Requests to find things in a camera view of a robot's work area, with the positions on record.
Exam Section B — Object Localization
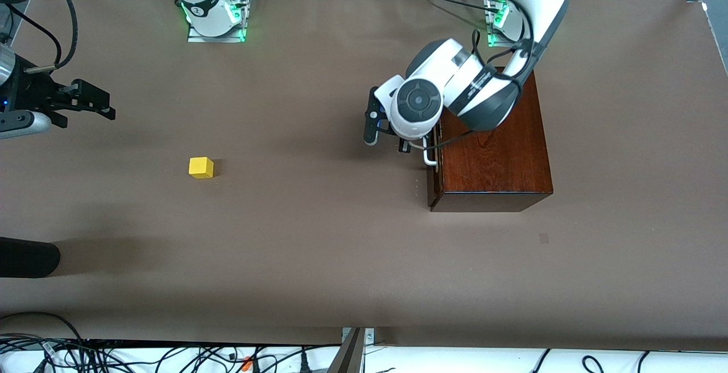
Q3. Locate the light wood drawer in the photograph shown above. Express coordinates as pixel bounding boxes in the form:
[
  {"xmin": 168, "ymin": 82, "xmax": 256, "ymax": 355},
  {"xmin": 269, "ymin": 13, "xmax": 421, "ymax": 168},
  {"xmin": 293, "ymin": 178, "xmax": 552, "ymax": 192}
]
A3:
[{"xmin": 422, "ymin": 126, "xmax": 444, "ymax": 208}]

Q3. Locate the yellow block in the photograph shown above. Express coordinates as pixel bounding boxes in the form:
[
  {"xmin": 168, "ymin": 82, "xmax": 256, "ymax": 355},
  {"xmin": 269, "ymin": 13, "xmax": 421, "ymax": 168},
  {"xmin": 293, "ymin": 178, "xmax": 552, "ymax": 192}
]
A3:
[{"xmin": 188, "ymin": 156, "xmax": 215, "ymax": 180}]

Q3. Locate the dark wood cabinet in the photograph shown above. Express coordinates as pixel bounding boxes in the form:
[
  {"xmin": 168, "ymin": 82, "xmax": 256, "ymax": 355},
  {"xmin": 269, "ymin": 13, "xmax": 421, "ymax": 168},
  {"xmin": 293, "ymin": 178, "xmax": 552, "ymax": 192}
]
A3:
[{"xmin": 428, "ymin": 67, "xmax": 553, "ymax": 213}]

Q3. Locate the black padded rod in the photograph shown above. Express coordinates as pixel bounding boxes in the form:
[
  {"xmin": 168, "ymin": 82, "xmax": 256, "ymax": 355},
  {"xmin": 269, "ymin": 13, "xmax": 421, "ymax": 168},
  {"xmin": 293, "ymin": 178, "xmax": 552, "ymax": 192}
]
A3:
[{"xmin": 0, "ymin": 237, "xmax": 61, "ymax": 279}]

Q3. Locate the white ledge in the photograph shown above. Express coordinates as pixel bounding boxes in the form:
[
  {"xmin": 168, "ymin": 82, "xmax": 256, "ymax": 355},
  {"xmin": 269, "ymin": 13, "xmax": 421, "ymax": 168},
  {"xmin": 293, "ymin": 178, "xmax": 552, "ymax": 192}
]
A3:
[{"xmin": 0, "ymin": 339, "xmax": 728, "ymax": 373}]

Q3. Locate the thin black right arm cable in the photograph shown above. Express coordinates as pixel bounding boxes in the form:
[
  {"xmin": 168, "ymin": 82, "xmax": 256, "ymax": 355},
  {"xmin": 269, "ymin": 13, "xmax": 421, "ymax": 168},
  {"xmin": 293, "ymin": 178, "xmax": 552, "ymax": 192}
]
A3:
[{"xmin": 9, "ymin": 2, "xmax": 61, "ymax": 51}]

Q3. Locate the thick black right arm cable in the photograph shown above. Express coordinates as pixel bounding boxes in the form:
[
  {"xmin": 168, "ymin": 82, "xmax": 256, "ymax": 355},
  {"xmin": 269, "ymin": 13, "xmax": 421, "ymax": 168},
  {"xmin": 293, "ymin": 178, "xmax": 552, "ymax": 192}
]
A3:
[{"xmin": 26, "ymin": 0, "xmax": 78, "ymax": 74}]

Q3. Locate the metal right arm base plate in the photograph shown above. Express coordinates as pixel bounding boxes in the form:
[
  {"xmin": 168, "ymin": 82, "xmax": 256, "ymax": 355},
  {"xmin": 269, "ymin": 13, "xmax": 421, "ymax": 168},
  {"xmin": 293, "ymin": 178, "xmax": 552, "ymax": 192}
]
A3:
[{"xmin": 187, "ymin": 0, "xmax": 251, "ymax": 43}]

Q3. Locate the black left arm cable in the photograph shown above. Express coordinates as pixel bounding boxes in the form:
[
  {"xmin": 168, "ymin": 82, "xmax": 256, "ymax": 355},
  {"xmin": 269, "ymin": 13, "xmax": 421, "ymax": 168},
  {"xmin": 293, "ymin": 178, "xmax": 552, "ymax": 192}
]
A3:
[{"xmin": 472, "ymin": 0, "xmax": 538, "ymax": 84}]

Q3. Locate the aluminium strut with bracket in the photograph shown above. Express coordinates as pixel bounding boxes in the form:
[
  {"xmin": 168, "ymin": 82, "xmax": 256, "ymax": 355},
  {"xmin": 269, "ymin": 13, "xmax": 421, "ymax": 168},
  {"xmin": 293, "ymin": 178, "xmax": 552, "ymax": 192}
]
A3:
[{"xmin": 327, "ymin": 328, "xmax": 375, "ymax": 373}]

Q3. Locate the black looping cable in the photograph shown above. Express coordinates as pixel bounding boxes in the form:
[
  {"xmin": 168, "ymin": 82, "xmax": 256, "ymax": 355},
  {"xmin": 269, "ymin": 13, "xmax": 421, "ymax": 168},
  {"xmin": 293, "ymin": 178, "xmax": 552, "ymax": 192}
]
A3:
[{"xmin": 0, "ymin": 312, "xmax": 85, "ymax": 342}]

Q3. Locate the grey tagged cable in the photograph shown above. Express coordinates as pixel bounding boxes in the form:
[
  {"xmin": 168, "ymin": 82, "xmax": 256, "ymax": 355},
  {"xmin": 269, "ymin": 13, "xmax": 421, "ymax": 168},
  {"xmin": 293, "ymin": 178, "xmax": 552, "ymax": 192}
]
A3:
[{"xmin": 31, "ymin": 342, "xmax": 57, "ymax": 373}]

